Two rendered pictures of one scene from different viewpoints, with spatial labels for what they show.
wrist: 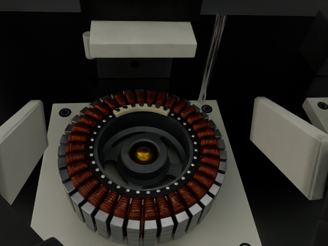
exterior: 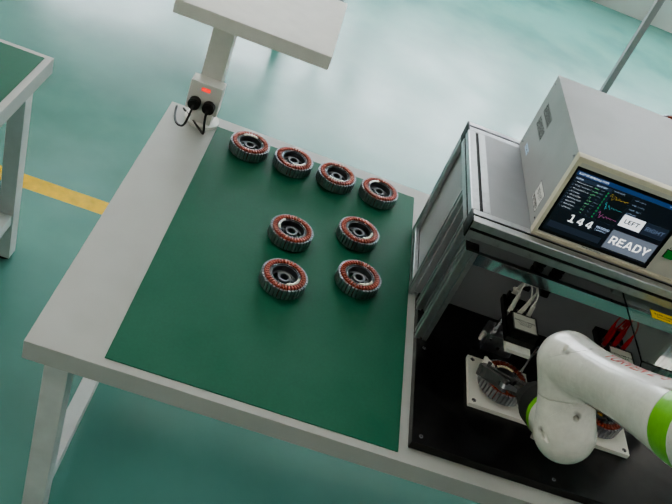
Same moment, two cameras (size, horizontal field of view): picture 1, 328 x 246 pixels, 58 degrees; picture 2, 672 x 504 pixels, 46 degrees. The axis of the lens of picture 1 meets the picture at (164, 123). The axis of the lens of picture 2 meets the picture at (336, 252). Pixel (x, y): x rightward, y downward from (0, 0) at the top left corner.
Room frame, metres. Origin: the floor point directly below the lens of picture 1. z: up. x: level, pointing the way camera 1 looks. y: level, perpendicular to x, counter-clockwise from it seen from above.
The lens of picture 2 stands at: (-1.26, 0.39, 1.95)
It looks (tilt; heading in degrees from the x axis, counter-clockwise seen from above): 37 degrees down; 3
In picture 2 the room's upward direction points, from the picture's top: 24 degrees clockwise
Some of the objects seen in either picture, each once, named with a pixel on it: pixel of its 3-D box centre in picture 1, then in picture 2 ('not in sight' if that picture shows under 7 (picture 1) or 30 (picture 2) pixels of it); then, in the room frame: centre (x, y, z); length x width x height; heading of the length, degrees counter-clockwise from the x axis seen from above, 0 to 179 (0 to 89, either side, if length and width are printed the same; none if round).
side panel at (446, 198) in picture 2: not in sight; (440, 215); (0.47, 0.29, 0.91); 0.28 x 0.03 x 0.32; 12
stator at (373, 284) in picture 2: not in sight; (358, 279); (0.26, 0.41, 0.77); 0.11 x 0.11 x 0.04
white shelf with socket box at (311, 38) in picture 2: not in sight; (244, 82); (0.53, 0.90, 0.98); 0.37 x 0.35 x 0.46; 102
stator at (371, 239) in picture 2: not in sight; (357, 234); (0.43, 0.46, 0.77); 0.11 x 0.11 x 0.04
